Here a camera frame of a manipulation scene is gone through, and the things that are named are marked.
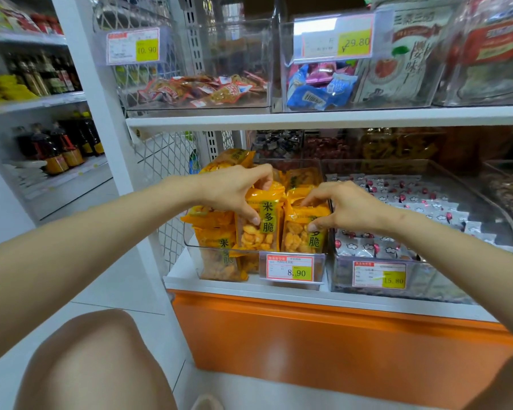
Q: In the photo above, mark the row of slim dark bottles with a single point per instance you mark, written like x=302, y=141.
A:
x=42, y=74

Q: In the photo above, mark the white shelf upright post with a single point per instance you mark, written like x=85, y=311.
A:
x=102, y=102

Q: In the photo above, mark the person's left leg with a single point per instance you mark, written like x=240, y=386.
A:
x=94, y=362

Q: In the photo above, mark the orange base panel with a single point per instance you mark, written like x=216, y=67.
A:
x=325, y=350

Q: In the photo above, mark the pile of silver wrapped candies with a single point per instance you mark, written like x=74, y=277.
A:
x=278, y=143

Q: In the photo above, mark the person's left hand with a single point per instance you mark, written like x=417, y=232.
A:
x=222, y=187

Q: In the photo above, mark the pile of dark red candies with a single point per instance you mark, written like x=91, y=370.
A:
x=327, y=147

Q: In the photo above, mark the person's right leg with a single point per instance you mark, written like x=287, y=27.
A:
x=506, y=386

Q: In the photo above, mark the person's left forearm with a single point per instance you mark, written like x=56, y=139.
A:
x=89, y=251

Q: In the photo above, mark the pile of yellow packets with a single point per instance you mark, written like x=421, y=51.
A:
x=8, y=88

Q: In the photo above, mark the person's right thumb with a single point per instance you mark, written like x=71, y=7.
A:
x=322, y=224

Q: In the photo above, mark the person's leg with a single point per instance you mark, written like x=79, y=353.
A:
x=506, y=386
x=94, y=362

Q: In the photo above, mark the pile of yellow snack bags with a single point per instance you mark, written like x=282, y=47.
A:
x=216, y=234

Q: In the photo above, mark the yellow cracker packet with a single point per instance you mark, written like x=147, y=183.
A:
x=299, y=239
x=267, y=228

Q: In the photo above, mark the person's right forearm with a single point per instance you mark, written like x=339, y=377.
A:
x=461, y=260

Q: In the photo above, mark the white shelf board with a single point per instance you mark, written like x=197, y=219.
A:
x=248, y=292
x=325, y=117

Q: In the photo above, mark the white side shelf unit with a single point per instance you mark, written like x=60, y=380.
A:
x=47, y=183

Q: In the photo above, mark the pile of red snack packets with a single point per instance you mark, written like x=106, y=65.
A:
x=196, y=91

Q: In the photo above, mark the person's pale shoe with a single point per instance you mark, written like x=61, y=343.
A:
x=206, y=402

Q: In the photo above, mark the person's right hand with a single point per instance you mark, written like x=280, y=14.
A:
x=355, y=207

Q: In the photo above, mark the clear bag with red label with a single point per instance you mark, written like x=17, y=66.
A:
x=496, y=46

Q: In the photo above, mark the pile of white candy packets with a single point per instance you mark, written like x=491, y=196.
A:
x=419, y=200

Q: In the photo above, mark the row of red packets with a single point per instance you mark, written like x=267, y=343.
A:
x=21, y=16

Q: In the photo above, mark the large white snack bag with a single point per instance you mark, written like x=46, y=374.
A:
x=406, y=59

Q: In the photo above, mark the row of yellow label sauce bottles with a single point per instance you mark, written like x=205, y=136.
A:
x=55, y=145

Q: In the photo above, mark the pile of blue candy packets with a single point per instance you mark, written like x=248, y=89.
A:
x=312, y=96

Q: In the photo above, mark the person's left thumb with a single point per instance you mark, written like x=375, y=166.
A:
x=247, y=212

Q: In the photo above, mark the pile of yellow brown snacks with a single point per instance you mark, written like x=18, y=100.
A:
x=402, y=145

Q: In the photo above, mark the red and yellow price tag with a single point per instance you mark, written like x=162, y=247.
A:
x=288, y=268
x=378, y=275
x=333, y=38
x=132, y=46

